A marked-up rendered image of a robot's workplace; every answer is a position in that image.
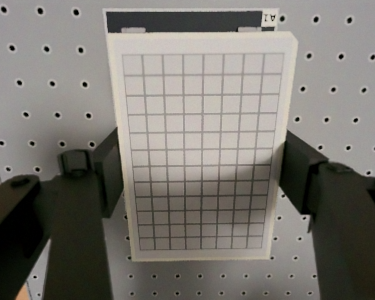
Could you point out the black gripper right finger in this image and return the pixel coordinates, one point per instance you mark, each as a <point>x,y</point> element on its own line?
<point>341,205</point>

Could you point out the white deep-well plate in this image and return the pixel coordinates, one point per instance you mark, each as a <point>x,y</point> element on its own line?
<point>202,120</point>

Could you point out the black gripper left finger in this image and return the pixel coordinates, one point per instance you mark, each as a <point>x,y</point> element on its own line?
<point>77,266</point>

